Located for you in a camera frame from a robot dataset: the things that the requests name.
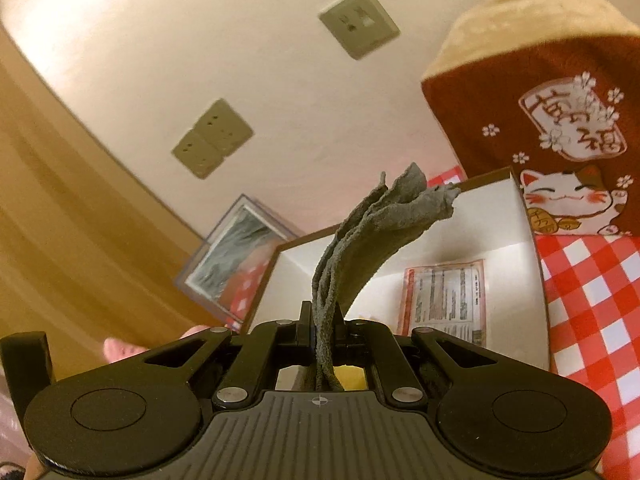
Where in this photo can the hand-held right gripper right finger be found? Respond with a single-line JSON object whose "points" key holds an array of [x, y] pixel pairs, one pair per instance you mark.
{"points": [[350, 332]]}

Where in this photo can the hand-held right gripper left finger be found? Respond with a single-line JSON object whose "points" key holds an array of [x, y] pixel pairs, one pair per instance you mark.
{"points": [[306, 330]]}

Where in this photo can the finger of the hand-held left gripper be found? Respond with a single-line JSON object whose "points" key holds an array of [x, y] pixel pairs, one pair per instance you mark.
{"points": [[46, 360]]}

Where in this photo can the yellow sponge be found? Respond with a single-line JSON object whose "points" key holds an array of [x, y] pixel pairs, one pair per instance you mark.
{"points": [[352, 379]]}

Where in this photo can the grey cloth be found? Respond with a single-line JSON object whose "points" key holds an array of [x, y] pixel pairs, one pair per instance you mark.
{"points": [[350, 260]]}

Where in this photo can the red printed packet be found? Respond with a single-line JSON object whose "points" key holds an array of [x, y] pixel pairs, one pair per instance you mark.
{"points": [[445, 300]]}

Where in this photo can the brown cardboard box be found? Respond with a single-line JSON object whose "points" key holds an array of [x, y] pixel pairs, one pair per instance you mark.
{"points": [[500, 270]]}

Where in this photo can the pink plush toy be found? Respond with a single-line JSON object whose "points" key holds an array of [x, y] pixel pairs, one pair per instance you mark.
{"points": [[120, 347]]}

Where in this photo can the red checked tablecloth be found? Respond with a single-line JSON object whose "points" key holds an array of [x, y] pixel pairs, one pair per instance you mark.
{"points": [[590, 335]]}

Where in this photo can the clear acrylic picture frame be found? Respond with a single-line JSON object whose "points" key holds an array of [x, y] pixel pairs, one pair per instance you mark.
{"points": [[225, 260]]}

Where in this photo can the beige wall socket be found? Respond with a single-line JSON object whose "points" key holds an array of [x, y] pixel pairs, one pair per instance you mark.
{"points": [[225, 125], [195, 155]]}

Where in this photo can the beige wall switch plate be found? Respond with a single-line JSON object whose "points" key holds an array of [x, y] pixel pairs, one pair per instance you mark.
{"points": [[357, 22]]}

